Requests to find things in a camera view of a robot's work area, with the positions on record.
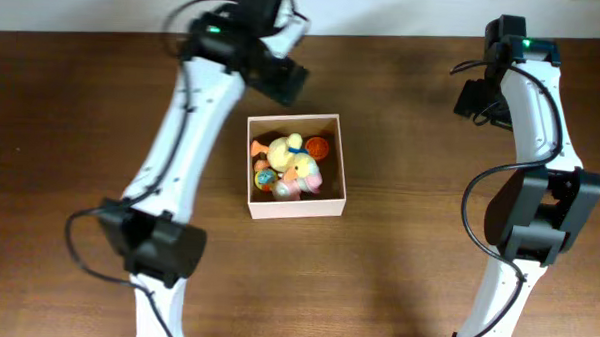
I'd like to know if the yellow plush duck toy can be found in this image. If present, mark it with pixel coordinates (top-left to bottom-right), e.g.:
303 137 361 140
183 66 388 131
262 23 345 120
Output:
250 133 320 181

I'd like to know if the orange round spinner toy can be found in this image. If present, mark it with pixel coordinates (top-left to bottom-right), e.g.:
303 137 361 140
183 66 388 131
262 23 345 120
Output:
305 136 330 162

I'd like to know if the yellow pellet drum toy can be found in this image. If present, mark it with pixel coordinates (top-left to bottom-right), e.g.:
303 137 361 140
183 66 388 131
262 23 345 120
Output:
254 168 278 192

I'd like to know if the white pink duck figure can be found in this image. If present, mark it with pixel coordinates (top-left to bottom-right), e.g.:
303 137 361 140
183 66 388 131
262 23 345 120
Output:
271 174 323 201

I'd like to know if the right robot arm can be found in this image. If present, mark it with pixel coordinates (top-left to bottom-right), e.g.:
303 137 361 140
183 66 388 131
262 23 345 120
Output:
451 14 600 337

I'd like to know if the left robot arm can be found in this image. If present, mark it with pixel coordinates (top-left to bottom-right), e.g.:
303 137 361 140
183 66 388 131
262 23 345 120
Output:
93 0 309 337

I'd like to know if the white cardboard box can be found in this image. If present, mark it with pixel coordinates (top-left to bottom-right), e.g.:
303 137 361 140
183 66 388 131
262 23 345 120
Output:
247 114 346 219

